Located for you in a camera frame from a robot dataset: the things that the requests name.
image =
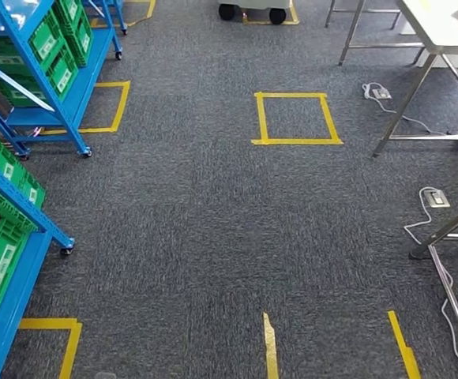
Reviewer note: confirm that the blue metal shelf rack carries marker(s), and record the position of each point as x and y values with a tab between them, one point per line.
0	335
119	18
87	78

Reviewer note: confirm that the stainless steel workbench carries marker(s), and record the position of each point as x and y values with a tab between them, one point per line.
446	227

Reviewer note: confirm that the yellow floor tape square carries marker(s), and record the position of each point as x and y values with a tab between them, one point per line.
296	141

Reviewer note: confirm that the yellow floor tape strip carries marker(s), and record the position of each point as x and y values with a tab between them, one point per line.
270	350
404	350

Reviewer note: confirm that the white cart black wheels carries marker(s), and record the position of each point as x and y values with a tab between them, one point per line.
252	3

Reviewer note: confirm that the metal floor socket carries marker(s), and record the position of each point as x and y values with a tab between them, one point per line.
437	199
382	93

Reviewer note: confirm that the steel frame table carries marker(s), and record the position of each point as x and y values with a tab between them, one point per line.
351	31
438	26

